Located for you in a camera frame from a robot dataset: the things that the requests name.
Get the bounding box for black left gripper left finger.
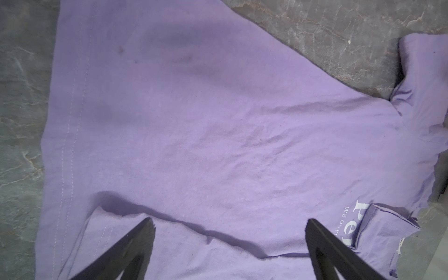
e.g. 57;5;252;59
73;218;156;280

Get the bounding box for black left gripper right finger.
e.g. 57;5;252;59
305;219;383;280

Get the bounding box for purple t-shirt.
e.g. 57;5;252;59
36;1;448;280

